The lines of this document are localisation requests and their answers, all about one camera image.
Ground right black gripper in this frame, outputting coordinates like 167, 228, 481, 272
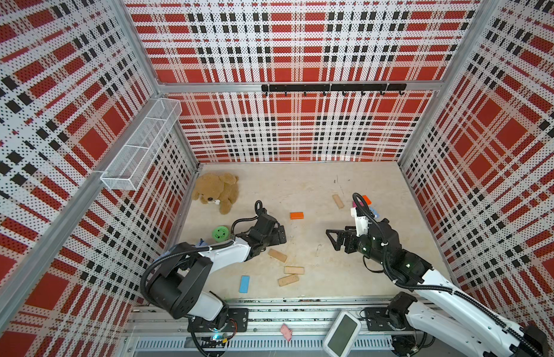
325, 226, 387, 268

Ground wooden block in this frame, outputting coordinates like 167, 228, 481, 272
284, 266, 305, 275
278, 275, 299, 287
332, 194, 345, 209
268, 248, 287, 263

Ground orange building block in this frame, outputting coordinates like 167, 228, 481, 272
290, 212, 304, 220

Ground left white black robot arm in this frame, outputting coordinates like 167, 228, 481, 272
140, 200, 287, 333

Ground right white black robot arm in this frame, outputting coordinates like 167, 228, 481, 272
326, 193, 550, 356

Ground red-orange building block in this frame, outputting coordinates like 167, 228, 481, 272
363, 195, 372, 206

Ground green round toy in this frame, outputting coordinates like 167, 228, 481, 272
212, 226, 230, 242

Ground light blue front block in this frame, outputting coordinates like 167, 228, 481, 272
238, 275, 250, 294

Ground brown teddy bear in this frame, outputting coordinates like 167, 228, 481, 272
192, 173, 239, 215

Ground white tablet device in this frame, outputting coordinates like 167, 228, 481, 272
323, 310, 362, 357

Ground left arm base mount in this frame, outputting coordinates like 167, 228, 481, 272
188, 307, 250, 356

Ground pink block on rail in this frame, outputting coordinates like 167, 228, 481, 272
280, 324, 293, 342

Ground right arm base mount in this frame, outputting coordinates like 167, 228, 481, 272
359, 307, 436, 356

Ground black hook rail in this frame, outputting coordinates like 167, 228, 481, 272
261, 83, 407, 94

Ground white wire mesh basket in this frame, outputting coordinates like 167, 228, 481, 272
101, 98, 181, 191

